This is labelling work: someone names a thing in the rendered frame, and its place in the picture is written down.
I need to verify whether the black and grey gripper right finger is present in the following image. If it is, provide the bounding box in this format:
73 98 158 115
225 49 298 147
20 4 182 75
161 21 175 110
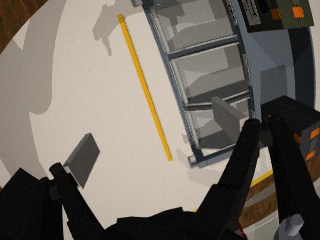
174 96 320 240

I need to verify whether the yellow bar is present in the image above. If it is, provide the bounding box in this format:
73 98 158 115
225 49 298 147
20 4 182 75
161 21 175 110
117 14 172 161

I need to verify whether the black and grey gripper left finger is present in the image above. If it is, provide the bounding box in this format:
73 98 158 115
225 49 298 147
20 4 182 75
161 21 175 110
26 133 106 240

